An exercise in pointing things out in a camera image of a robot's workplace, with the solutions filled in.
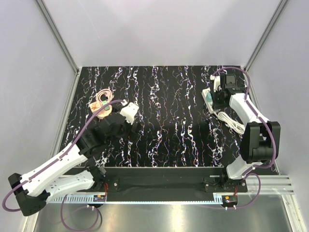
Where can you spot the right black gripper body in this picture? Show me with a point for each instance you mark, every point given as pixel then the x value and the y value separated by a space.
pixel 217 103

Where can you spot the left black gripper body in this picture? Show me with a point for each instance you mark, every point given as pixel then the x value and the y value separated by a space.
pixel 126 132

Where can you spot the mint plug adapter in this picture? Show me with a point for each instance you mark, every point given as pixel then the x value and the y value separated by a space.
pixel 208 97

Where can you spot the pink cube socket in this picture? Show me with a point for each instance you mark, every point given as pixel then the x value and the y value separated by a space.
pixel 95 107

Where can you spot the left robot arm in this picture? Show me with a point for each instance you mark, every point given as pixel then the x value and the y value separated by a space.
pixel 35 189

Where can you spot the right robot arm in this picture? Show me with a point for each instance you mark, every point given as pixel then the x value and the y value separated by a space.
pixel 259 146

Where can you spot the white power strip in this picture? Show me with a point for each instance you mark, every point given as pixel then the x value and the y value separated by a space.
pixel 206 94

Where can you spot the pink round socket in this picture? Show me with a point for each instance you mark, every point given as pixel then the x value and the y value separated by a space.
pixel 103 113

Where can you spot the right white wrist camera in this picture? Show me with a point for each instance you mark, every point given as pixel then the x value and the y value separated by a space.
pixel 215 83

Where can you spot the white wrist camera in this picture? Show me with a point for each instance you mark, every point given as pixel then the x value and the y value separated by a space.
pixel 215 83
pixel 129 112

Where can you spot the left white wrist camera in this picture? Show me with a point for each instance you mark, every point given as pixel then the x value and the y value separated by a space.
pixel 129 112

